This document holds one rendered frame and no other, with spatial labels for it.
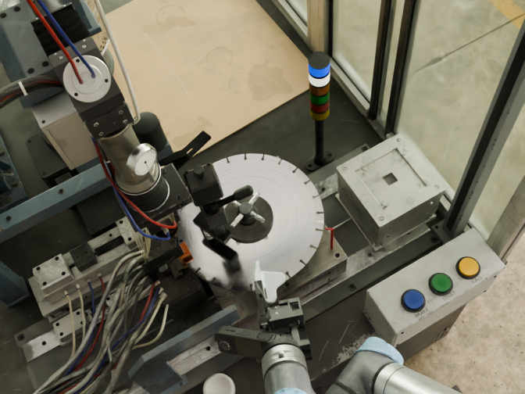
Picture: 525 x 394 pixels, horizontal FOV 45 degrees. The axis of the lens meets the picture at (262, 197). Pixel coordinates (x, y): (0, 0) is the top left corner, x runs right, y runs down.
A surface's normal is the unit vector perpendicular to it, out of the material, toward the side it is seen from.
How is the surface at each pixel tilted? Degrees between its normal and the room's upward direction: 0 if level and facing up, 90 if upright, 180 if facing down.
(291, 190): 0
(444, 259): 0
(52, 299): 90
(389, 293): 0
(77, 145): 90
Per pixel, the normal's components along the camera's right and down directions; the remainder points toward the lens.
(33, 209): -0.08, -0.45
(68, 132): 0.49, 0.76
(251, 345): -0.41, 0.47
